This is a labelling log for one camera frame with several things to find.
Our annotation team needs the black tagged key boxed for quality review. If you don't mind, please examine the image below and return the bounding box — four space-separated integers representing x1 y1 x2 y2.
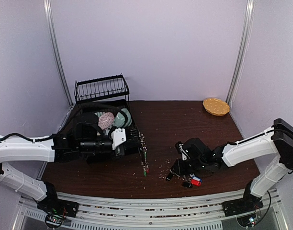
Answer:
165 173 174 181

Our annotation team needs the keyring with green tag keys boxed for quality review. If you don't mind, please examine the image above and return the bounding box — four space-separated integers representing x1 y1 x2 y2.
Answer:
139 133 149 177

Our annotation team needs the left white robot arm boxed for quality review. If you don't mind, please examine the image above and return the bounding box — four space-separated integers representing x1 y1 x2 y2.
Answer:
0 113 142 213

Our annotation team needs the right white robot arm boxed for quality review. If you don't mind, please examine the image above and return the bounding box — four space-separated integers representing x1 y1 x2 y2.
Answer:
166 118 293 212

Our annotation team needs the key bunch with red tag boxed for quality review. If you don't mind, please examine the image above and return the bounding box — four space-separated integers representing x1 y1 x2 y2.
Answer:
181 174 202 188

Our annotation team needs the black tray with dishes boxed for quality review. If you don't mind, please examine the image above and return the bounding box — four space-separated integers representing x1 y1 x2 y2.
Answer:
73 102 138 164

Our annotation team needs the yellow round plate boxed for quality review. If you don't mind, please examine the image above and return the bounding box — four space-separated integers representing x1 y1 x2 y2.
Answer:
203 98 230 116

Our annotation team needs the right round circuit board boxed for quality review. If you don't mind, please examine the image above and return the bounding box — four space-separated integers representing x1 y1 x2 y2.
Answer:
237 214 261 228

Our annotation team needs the round circuit board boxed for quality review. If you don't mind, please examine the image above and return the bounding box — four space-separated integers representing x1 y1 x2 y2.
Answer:
237 214 261 228
45 214 66 229

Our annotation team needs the left round circuit board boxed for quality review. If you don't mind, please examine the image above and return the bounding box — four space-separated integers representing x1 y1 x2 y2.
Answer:
45 214 66 229

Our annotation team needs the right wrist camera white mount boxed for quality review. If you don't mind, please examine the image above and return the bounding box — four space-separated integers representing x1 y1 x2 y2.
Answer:
175 141 189 161

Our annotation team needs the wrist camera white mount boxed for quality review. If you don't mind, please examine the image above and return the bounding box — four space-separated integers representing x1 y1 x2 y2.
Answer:
111 128 126 150
175 141 189 161

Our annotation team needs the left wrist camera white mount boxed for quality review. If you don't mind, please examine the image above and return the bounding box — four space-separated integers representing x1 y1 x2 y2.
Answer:
111 128 126 150

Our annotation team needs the black wire dish rack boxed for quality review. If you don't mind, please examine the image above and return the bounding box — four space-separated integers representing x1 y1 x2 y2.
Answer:
74 74 130 104

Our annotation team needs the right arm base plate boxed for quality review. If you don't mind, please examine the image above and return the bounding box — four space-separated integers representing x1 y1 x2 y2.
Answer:
222 199 263 217

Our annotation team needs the aluminium rail frame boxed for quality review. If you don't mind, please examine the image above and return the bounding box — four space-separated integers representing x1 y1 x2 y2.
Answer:
10 189 291 230

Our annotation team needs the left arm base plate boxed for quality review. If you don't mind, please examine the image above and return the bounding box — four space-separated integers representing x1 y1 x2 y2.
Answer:
36 199 79 218

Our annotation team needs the right aluminium corner post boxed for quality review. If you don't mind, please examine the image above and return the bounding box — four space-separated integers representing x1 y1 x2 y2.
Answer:
226 0 255 108

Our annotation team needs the aluminium corner post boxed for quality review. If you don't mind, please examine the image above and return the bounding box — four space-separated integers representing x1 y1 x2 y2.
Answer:
226 0 255 108
44 0 73 107

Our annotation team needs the left aluminium corner post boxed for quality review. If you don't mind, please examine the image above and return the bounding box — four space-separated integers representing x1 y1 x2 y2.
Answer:
44 0 73 107

